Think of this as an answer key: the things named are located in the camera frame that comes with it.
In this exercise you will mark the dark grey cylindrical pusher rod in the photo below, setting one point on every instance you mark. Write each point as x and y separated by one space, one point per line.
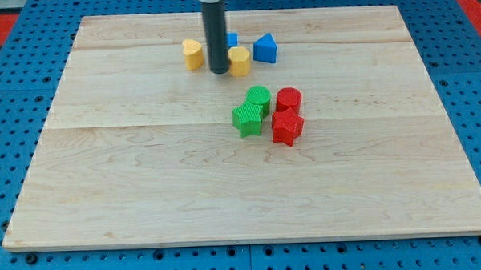
214 21

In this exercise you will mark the blue triangle block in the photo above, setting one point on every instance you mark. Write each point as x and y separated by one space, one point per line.
265 49

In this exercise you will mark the blue cube block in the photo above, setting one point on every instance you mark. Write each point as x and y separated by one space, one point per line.
232 40

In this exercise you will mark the yellow heart block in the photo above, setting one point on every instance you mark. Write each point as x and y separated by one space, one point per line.
193 54

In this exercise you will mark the yellow hexagon block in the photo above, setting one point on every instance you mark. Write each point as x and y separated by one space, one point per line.
240 61

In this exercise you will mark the green cylinder block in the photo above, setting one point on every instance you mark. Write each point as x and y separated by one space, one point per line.
259 96

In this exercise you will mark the green star block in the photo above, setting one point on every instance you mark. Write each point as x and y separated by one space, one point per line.
247 119

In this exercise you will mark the red cylinder block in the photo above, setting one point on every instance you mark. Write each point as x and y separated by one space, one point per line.
288 98

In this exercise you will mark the red star block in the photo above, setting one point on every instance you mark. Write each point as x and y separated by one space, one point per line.
287 125

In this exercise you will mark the light wooden board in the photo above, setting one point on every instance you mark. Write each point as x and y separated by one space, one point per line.
138 152

